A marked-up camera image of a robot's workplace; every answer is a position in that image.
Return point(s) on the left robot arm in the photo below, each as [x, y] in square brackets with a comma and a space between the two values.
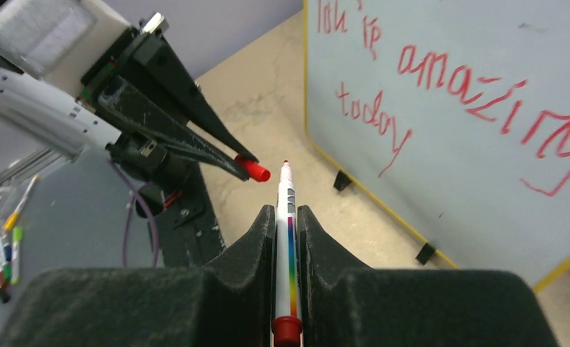
[53, 117]

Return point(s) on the yellow framed whiteboard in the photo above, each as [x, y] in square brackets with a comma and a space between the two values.
[455, 117]

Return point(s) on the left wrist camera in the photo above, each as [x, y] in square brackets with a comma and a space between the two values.
[58, 41]

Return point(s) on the yellow capped marker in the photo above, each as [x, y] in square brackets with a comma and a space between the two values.
[12, 219]

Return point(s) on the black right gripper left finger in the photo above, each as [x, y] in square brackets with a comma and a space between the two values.
[226, 302]

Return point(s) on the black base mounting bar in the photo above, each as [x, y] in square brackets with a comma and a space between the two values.
[188, 231]

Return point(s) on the red whiteboard marker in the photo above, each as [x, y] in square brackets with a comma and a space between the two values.
[287, 324]

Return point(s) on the green capped marker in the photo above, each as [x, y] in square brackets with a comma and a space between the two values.
[15, 260]

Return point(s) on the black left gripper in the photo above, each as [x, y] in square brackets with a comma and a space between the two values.
[161, 68]

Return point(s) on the red marker cap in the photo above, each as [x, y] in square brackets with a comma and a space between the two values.
[255, 170]

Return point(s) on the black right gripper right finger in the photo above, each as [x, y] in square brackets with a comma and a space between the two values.
[348, 303]

